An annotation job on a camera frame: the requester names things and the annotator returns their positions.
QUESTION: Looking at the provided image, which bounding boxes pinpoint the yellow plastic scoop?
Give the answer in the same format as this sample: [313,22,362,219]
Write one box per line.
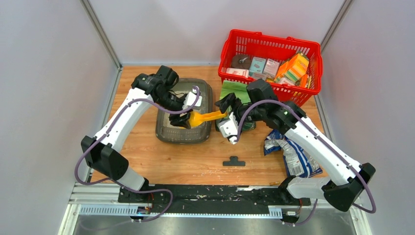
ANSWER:
[188,111,228,128]

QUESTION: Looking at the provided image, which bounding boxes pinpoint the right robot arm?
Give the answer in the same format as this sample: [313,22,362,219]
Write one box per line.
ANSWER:
[215,80,376,213]

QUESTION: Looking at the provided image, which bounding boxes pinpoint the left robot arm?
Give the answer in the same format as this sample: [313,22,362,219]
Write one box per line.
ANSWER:
[80,66,200,203]

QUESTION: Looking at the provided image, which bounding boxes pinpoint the grey litter box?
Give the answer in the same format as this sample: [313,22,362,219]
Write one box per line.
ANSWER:
[156,78,213,144]

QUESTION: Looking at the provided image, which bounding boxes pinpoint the pink flat box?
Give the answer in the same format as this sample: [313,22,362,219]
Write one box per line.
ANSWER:
[226,68,249,78]

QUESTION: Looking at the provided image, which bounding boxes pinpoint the teal small box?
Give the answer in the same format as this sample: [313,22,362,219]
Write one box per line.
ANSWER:
[249,57,267,76]

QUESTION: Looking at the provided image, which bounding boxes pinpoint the pink grey box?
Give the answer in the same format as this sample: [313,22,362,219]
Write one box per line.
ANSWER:
[262,59,280,78]

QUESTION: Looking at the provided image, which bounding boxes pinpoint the orange box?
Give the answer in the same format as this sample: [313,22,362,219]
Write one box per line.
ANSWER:
[275,52,309,83]

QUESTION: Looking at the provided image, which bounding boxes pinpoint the brown round item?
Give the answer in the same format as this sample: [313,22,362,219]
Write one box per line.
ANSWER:
[231,54,252,70]

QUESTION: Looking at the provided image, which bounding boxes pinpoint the black bag clip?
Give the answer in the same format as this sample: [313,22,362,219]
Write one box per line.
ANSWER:
[222,156,246,166]

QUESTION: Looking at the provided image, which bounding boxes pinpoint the red shopping basket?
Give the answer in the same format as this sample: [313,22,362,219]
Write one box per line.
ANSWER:
[218,29,323,106]

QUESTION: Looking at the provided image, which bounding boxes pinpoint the blue crumpled bag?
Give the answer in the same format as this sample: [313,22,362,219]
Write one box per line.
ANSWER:
[263,130,323,178]

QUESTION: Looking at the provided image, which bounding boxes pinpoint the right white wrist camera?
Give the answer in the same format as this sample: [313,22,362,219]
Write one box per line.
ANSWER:
[218,112,241,144]

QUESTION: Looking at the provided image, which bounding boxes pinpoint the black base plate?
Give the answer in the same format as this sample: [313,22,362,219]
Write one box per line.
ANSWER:
[118,184,311,214]

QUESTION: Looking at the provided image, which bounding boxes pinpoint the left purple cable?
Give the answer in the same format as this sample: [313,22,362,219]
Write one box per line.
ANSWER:
[73,85,201,224]

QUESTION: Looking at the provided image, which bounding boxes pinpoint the purple cable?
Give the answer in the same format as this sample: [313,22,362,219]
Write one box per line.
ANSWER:
[234,98,377,227]
[73,85,201,224]

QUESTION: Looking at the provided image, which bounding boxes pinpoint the aluminium rail frame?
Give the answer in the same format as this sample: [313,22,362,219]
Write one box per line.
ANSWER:
[59,184,372,235]

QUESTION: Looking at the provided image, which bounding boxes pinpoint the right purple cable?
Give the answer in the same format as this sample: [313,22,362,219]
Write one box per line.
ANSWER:
[234,98,377,227]

